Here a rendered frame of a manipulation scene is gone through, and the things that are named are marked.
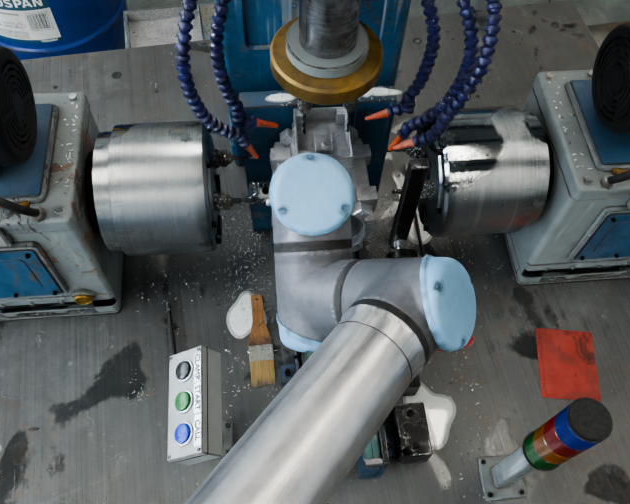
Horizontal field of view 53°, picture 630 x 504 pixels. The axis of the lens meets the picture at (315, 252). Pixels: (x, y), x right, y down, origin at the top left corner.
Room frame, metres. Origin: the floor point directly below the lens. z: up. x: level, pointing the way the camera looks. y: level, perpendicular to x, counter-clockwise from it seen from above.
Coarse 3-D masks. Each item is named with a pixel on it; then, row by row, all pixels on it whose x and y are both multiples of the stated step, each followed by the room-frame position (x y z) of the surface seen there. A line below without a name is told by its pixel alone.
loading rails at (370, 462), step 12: (276, 300) 0.58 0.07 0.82; (276, 312) 0.56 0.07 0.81; (300, 360) 0.41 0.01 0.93; (288, 372) 0.42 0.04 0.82; (384, 432) 0.29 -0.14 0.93; (372, 444) 0.27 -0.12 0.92; (384, 444) 0.27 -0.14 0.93; (360, 456) 0.25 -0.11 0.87; (372, 456) 0.25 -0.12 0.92; (384, 456) 0.24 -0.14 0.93; (360, 468) 0.24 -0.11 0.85; (372, 468) 0.23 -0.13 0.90; (384, 468) 0.23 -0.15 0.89
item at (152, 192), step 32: (128, 128) 0.74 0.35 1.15; (160, 128) 0.75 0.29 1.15; (192, 128) 0.75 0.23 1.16; (96, 160) 0.67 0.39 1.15; (128, 160) 0.66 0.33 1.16; (160, 160) 0.67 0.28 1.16; (192, 160) 0.67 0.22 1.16; (224, 160) 0.75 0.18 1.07; (96, 192) 0.61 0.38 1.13; (128, 192) 0.61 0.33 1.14; (160, 192) 0.62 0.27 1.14; (192, 192) 0.62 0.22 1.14; (224, 192) 0.67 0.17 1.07; (128, 224) 0.58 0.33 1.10; (160, 224) 0.58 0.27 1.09; (192, 224) 0.59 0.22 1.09
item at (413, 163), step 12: (408, 168) 0.63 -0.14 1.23; (420, 168) 0.62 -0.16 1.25; (408, 180) 0.62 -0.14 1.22; (420, 180) 0.62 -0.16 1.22; (408, 192) 0.62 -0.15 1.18; (420, 192) 0.62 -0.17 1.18; (408, 204) 0.62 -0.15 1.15; (396, 216) 0.63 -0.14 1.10; (408, 216) 0.62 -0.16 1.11; (396, 228) 0.62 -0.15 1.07; (408, 228) 0.62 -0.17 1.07; (396, 240) 0.62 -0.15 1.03
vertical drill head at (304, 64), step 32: (320, 0) 0.73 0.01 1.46; (352, 0) 0.75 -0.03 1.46; (288, 32) 0.79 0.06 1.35; (320, 32) 0.73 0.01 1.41; (352, 32) 0.75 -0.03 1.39; (288, 64) 0.74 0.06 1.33; (320, 64) 0.72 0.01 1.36; (352, 64) 0.73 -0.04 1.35; (320, 96) 0.69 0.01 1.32; (352, 96) 0.70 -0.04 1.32
